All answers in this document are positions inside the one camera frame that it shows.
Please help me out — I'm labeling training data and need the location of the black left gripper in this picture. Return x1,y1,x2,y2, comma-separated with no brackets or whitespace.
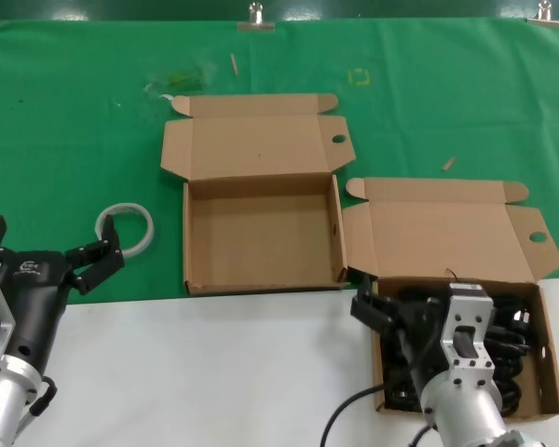
0,215,125,374

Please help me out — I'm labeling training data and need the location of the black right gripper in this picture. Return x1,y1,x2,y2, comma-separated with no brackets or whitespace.
350,274,451,386

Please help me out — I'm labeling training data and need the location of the cardboard box with clean flap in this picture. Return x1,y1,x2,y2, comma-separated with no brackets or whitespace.
160,92,358,297

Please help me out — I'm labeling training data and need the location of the white tape roll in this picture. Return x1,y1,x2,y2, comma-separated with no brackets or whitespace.
95,202,156,258

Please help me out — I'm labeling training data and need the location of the green cloth mat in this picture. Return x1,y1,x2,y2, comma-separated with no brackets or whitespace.
0,17,559,307

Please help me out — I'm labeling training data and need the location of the clear plastic wrapper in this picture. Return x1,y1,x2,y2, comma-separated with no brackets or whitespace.
143,62,215,92

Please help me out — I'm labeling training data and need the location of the metal binder clip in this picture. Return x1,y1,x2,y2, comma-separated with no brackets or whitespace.
236,2,277,33
525,0,559,29

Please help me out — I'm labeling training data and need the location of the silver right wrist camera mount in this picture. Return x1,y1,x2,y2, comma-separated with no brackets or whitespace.
439,278,496,378

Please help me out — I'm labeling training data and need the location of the cardboard box with cable stock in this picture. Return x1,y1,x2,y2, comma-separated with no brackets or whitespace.
341,176,559,416

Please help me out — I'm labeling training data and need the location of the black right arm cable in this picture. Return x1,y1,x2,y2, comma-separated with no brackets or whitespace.
320,384,430,447

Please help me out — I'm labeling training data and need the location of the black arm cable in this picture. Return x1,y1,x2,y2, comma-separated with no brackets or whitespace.
320,384,430,447
27,375,58,418

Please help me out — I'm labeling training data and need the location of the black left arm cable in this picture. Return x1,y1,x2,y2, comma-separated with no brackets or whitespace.
27,375,58,418

